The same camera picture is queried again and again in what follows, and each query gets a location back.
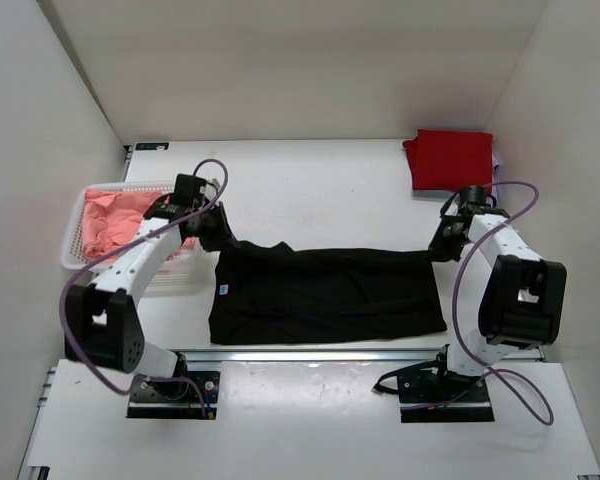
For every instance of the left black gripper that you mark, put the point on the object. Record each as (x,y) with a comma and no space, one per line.
(222,237)

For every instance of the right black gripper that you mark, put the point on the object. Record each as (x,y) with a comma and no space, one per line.
(437,250)

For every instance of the black t shirt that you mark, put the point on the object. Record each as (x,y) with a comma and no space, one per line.
(278,295)

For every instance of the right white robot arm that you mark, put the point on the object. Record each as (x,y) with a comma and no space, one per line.
(522,304)

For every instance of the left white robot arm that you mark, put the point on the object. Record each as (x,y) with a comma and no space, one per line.
(100,322)

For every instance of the red folded t shirt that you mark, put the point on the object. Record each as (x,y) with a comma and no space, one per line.
(443,160)

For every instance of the small dark label sticker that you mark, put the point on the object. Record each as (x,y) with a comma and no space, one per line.
(151,146)

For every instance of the lavender folded t shirt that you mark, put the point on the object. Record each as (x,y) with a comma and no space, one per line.
(496,165)

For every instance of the white plastic basket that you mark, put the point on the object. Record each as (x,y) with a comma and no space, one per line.
(156,248)

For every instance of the pink t shirt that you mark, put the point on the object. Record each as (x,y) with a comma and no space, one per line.
(111,219)

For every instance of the white front board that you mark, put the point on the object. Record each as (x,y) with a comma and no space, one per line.
(306,421)

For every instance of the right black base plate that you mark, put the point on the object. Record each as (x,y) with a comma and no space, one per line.
(429,393)

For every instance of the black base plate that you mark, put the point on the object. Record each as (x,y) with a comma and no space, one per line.
(429,393)
(196,400)

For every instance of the aluminium rail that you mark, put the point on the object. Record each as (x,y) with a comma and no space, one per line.
(278,355)

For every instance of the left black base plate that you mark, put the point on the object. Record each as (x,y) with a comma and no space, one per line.
(196,400)

